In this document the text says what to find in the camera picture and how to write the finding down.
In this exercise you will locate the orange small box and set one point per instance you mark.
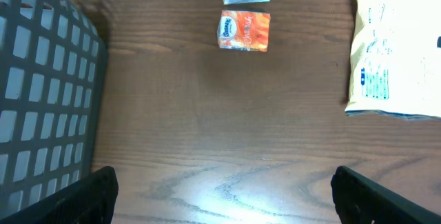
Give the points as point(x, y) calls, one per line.
point(243, 30)

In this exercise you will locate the grey plastic mesh basket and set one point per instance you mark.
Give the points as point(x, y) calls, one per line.
point(52, 70)

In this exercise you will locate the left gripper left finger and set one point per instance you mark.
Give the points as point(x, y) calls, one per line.
point(89, 200)

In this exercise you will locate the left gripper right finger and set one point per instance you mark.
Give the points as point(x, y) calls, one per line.
point(358, 199)

